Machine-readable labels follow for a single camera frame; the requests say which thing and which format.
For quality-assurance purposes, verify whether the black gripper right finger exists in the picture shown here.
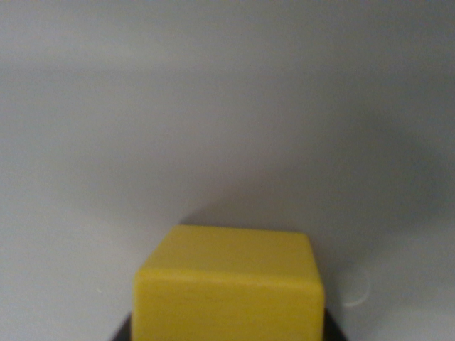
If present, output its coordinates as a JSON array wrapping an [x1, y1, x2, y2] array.
[[321, 307, 350, 341]]

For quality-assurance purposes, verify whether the grey plastic tray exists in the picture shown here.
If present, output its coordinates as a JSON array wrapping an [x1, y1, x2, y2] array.
[[0, 0, 455, 341]]

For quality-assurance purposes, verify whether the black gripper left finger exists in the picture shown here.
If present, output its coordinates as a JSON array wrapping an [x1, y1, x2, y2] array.
[[108, 312, 134, 341]]

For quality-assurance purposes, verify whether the yellow wooden cube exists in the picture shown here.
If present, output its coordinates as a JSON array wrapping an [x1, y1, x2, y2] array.
[[132, 224, 326, 341]]

